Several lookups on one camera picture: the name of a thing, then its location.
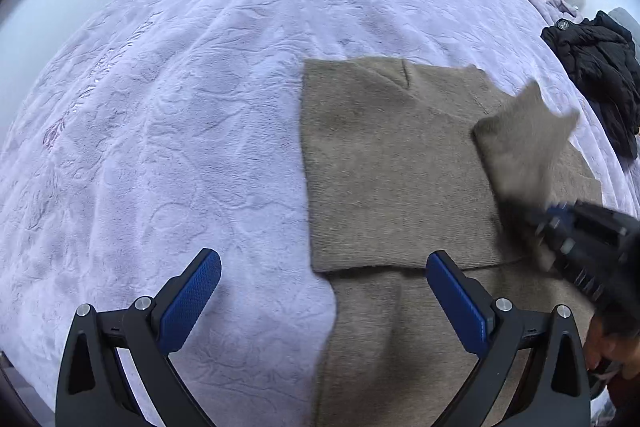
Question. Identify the tan knit sweater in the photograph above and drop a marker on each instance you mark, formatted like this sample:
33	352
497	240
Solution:
390	157

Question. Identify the black jacket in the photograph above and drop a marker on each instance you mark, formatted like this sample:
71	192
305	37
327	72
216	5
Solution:
600	57

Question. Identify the lavender fleece blanket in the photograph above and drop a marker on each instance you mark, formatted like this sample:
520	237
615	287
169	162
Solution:
150	132

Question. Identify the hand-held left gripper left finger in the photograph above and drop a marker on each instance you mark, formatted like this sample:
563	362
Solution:
192	292

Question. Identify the grey cushion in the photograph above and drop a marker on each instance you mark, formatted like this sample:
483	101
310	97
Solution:
626	21

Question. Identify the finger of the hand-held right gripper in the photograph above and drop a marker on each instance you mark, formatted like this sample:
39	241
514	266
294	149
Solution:
525	232

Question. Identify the person's right hand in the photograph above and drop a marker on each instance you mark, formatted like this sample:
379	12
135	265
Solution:
607	347

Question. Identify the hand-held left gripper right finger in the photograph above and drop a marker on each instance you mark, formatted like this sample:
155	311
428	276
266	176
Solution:
457	302

